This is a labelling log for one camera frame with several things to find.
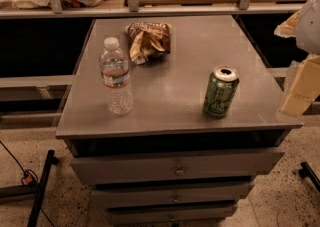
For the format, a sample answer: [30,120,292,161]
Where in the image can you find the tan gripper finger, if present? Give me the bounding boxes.
[274,11,300,38]
[280,54,320,116]

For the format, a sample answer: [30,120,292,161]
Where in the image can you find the brown chip bag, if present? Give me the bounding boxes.
[125,21,171,65]

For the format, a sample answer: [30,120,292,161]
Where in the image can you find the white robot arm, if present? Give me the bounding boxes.
[274,0,320,116]

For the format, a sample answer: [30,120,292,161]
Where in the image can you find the green soda can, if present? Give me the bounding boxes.
[203,66,239,117]

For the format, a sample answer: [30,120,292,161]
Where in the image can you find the black stand foot right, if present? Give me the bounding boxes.
[298,162,320,192]

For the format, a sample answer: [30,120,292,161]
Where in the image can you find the grey drawer cabinet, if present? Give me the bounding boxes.
[56,16,302,225]

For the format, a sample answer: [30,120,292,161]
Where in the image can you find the clear plastic water bottle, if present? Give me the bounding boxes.
[98,37,133,115]

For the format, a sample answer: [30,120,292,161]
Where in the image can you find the black stand leg left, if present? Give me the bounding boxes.
[0,150,59,227]

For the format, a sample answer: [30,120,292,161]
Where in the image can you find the metal shelf rail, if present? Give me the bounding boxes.
[0,0,307,19]

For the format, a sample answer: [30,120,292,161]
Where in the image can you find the black cable on floor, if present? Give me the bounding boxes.
[0,140,58,227]

